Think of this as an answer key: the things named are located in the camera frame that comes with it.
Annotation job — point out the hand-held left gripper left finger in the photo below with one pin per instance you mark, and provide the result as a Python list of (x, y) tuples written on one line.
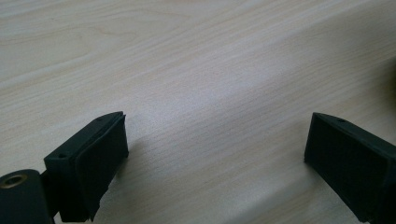
[(88, 161)]

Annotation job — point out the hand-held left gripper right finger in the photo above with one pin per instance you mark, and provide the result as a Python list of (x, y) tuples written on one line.
[(351, 161)]

